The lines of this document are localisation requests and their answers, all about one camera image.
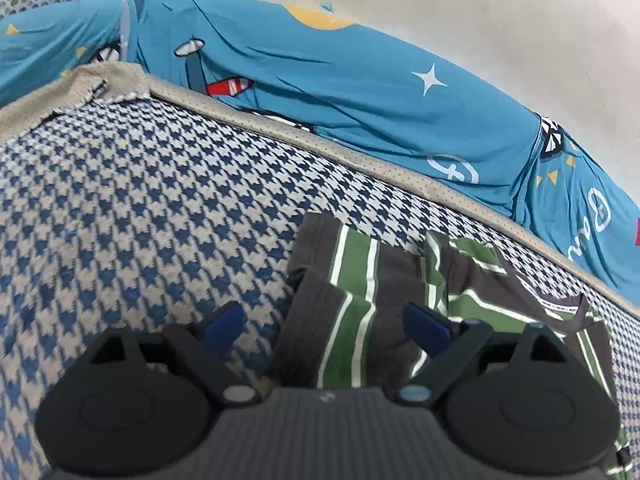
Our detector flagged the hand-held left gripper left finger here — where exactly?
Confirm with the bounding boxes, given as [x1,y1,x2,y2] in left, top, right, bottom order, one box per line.
[87,301,264,407]

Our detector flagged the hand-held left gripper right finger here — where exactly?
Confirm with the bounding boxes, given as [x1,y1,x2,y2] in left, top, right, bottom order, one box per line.
[394,300,567,407]

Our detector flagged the green grey striped shirt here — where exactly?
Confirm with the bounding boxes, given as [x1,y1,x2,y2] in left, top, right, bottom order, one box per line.
[272,211,632,480]

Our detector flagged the blue beige houndstooth mat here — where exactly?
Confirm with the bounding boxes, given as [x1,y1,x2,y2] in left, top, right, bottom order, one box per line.
[0,62,640,480]

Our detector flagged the blue printed bedsheet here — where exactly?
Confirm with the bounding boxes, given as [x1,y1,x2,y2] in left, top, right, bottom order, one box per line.
[0,0,640,307]

